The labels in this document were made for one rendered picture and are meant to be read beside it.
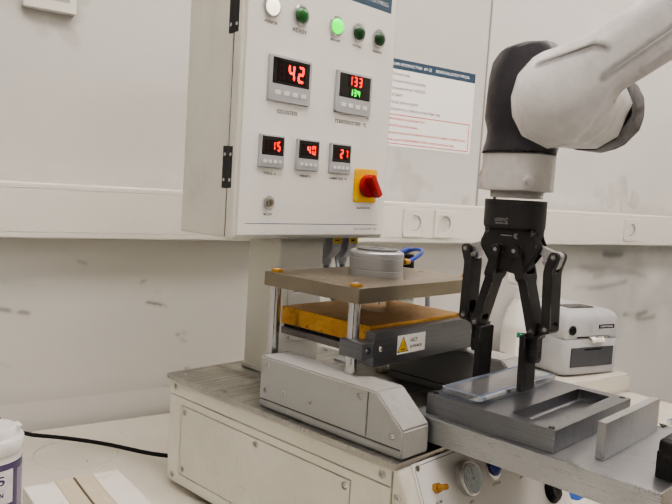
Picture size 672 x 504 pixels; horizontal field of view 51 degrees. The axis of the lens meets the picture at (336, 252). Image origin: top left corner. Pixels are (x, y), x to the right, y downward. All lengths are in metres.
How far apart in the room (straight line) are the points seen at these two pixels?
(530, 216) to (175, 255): 0.83
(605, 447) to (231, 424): 0.51
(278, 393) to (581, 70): 0.54
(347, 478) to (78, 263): 0.75
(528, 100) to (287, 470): 0.55
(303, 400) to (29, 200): 0.66
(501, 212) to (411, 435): 0.28
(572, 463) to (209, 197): 0.61
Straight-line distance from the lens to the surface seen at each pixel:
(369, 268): 0.99
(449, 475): 0.89
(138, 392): 1.52
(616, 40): 0.76
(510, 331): 1.85
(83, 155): 1.42
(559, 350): 1.88
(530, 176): 0.85
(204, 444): 1.10
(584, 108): 0.75
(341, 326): 0.94
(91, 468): 1.28
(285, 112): 1.06
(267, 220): 1.04
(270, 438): 0.98
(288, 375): 0.94
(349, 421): 0.87
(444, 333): 1.01
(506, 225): 0.87
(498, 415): 0.82
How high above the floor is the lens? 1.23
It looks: 5 degrees down
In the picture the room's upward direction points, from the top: 4 degrees clockwise
